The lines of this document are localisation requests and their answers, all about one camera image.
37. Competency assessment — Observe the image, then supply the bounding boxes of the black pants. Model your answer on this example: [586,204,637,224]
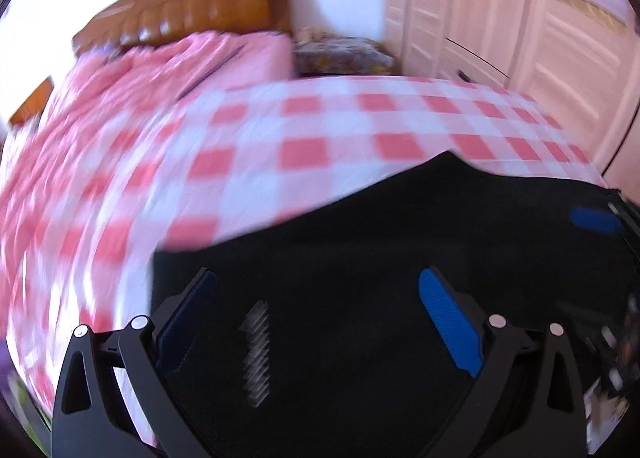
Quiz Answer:
[152,153,639,457]

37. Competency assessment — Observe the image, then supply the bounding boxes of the white wardrobe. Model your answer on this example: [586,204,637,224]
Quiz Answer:
[384,0,639,170]

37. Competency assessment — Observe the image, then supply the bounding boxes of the pink checkered bed sheet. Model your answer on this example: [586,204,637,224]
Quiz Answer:
[0,75,609,448]

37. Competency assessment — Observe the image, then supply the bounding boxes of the far wooden nightstand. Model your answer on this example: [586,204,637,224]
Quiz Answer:
[9,77,54,127]

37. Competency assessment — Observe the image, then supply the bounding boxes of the pink quilted comforter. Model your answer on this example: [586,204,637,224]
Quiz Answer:
[1,30,294,187]

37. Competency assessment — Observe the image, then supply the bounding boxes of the patterned covered nightstand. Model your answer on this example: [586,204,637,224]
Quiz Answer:
[294,27,396,77]

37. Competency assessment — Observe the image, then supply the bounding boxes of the brown wooden headboard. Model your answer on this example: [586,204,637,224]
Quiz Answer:
[73,0,292,56]

